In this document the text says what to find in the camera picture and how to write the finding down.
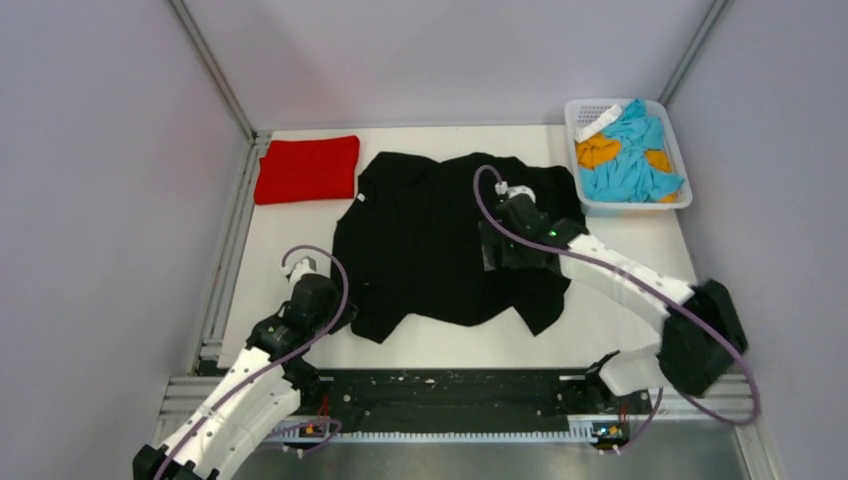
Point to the white cloth strip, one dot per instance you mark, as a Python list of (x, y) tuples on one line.
[(605, 119)]

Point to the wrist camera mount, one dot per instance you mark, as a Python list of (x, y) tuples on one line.
[(505, 191), (294, 272)]

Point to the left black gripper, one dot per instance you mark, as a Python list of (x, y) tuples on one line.
[(348, 315)]

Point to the white plastic laundry basket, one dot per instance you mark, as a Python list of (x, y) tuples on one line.
[(581, 112)]

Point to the aluminium frame rail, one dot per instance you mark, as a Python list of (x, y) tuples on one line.
[(219, 287)]

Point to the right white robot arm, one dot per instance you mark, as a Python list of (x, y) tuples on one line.
[(699, 330)]

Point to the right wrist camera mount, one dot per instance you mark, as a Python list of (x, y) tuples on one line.
[(505, 191)]

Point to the black t shirt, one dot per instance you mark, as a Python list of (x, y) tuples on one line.
[(410, 244)]

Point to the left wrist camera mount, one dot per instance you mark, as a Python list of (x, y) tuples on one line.
[(294, 272)]

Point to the orange t shirt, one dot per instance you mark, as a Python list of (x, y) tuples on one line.
[(612, 173)]

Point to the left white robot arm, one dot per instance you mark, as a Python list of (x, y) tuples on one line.
[(266, 384)]

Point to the folded red t shirt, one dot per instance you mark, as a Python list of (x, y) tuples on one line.
[(307, 170)]

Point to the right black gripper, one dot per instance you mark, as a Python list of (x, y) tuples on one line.
[(493, 235)]

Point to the light blue t shirt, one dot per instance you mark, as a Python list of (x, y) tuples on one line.
[(637, 126)]

